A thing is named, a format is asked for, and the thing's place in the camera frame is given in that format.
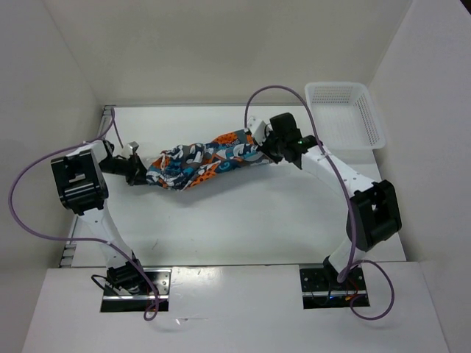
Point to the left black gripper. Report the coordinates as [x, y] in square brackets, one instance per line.
[140, 173]

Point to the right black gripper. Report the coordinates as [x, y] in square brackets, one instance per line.
[264, 148]

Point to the colourful patterned shorts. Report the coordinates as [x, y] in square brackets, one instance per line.
[186, 166]

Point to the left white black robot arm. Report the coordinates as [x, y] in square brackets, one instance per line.
[81, 187]

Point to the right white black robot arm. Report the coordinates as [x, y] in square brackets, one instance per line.
[373, 214]

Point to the white perforated plastic basket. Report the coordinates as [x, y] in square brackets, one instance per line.
[345, 116]

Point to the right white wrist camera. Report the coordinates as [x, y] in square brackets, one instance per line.
[258, 129]

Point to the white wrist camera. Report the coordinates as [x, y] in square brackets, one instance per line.
[129, 150]
[258, 129]

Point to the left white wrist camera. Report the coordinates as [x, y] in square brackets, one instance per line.
[129, 150]

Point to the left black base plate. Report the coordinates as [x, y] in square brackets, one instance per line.
[118, 300]

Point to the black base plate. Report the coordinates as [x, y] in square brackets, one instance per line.
[319, 293]
[118, 300]

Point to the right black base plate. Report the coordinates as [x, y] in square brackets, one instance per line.
[319, 293]

